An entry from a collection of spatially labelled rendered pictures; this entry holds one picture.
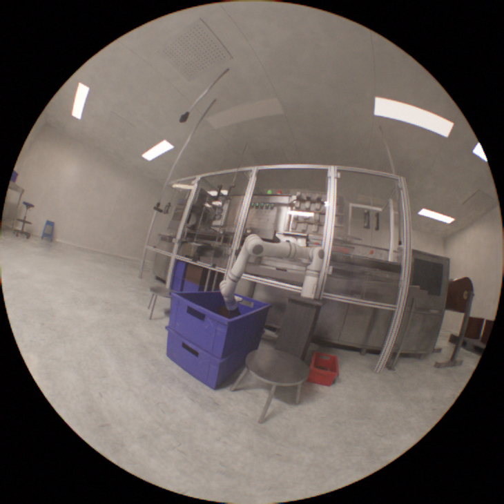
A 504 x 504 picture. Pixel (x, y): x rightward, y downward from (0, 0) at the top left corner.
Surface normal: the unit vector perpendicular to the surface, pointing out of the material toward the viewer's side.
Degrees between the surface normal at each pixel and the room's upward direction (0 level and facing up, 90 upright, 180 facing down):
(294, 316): 90
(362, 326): 90
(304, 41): 180
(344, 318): 90
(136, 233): 90
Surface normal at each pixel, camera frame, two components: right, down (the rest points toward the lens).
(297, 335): -0.57, -0.22
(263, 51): -0.22, 0.97
